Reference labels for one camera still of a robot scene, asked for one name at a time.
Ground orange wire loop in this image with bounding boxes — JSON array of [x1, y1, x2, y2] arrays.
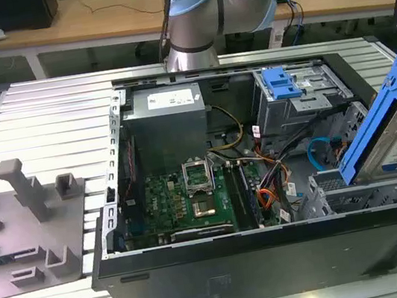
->
[[257, 186, 281, 211]]

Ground yellow power wires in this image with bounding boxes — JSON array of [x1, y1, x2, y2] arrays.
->
[[201, 101, 246, 152]]

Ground wooden desk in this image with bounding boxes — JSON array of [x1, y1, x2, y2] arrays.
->
[[0, 0, 397, 79]]

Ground CPU socket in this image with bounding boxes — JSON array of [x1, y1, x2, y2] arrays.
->
[[190, 196, 219, 221]]

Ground grey power supply unit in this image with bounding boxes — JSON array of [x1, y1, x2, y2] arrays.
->
[[117, 80, 216, 180]]

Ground multicolour wire bundle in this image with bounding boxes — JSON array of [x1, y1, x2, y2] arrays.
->
[[253, 142, 297, 193]]

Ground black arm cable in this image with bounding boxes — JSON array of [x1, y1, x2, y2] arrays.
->
[[153, 0, 193, 61]]

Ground grey metal drive cage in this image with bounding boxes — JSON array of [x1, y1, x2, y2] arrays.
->
[[250, 56, 360, 140]]

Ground black sleeved cable bundle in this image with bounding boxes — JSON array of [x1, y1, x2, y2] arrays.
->
[[249, 102, 361, 185]]

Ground blue disk wire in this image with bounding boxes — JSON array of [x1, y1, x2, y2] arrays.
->
[[305, 135, 335, 174]]

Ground dark RAM stick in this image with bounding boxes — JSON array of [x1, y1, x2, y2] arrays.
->
[[222, 162, 251, 230]]

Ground metal disk bay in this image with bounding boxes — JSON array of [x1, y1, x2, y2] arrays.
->
[[300, 158, 397, 220]]

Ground green motherboard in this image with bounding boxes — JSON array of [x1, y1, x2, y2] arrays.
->
[[112, 154, 284, 252]]

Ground black disk power wire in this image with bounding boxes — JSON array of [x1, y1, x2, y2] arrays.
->
[[328, 135, 350, 161]]

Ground blue plastic drive latch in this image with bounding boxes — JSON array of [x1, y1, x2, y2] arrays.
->
[[262, 63, 304, 103]]

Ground black graphics card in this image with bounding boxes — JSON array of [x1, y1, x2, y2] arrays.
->
[[169, 220, 236, 243]]

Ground blue network cable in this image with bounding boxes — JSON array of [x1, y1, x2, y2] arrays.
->
[[280, 0, 310, 47]]

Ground metal socket cover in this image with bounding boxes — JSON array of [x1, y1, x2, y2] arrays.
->
[[180, 157, 216, 197]]

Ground black PC case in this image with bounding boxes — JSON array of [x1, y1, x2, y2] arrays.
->
[[60, 34, 397, 298]]

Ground grey parts rack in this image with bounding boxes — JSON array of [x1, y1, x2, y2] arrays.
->
[[0, 147, 103, 298]]

